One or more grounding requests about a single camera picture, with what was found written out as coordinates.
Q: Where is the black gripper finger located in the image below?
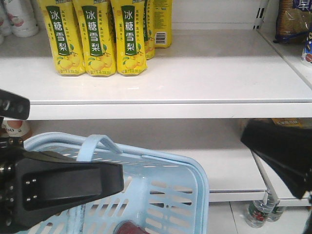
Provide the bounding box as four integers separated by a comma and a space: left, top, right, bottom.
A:
241, 119, 312, 199
12, 152, 124, 231

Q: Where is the red coke can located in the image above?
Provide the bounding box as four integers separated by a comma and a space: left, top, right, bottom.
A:
114, 220, 147, 234

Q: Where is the light blue plastic basket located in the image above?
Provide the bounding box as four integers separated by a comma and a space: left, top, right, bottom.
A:
24, 132, 209, 234

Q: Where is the white metal shelf unit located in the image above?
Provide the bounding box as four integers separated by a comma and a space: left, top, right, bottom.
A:
0, 0, 312, 202

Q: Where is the yellow pear drink carton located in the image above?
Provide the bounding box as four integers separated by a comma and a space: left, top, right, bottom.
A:
111, 0, 147, 76
73, 0, 117, 77
37, 0, 85, 76

